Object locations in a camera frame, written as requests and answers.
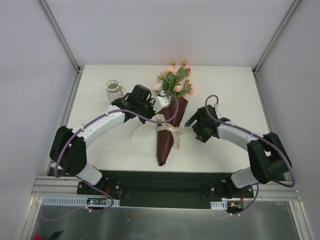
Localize white cable duct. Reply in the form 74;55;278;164
42;196;120;208
210;200;228;211

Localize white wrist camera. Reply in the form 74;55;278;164
214;103;219;114
153;90;170;113

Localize left white cable duct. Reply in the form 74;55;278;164
42;196;120;208

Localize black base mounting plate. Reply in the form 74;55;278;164
76;170;254;209

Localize right white cable duct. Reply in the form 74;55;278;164
210;200;228;211

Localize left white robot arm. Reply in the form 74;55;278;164
49;84;168;195

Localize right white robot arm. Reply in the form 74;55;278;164
184;105;296;198

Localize cream printed ribbon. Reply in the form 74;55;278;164
130;122;195;149

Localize left aluminium frame post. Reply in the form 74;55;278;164
37;0;81;73

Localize red black object bottom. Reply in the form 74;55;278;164
31;230;63;240

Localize brown red wrapping paper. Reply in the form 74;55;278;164
156;96;188;166

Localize pink flower bunch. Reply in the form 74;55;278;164
152;60;194;100

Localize aluminium frame post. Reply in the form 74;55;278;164
252;0;303;76
37;0;81;73

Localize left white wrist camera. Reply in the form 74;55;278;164
153;90;170;113

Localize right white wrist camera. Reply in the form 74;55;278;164
214;103;219;114

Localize right aluminium frame post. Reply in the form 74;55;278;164
252;0;303;76

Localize white ribbed ceramic vase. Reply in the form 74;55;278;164
105;79;125;104

